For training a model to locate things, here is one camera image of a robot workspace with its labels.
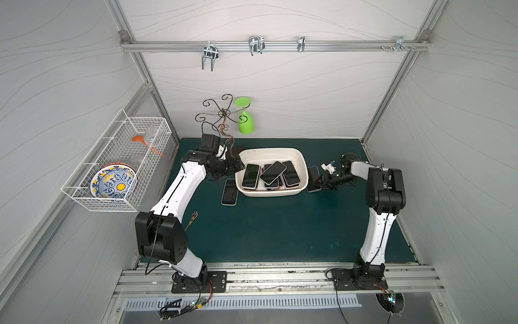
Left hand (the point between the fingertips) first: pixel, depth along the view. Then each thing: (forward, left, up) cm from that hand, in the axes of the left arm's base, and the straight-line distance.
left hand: (238, 169), depth 83 cm
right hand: (+6, -38, -19) cm, 43 cm away
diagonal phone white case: (+10, -14, -17) cm, 24 cm away
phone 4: (+15, -38, -24) cm, 47 cm away
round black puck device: (-42, -58, -22) cm, 75 cm away
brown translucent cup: (+11, -51, -3) cm, 52 cm away
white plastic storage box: (+18, -29, -14) cm, 37 cm away
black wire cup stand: (+23, +8, +12) cm, 27 cm away
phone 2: (+10, -25, -19) cm, 33 cm away
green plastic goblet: (+26, -2, +2) cm, 27 cm away
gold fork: (-12, +21, -20) cm, 32 cm away
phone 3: (+11, -15, -17) cm, 25 cm away
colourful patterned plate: (-16, +36, +14) cm, 42 cm away
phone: (-1, +6, -18) cm, 19 cm away
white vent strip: (-43, -4, -21) cm, 48 cm away
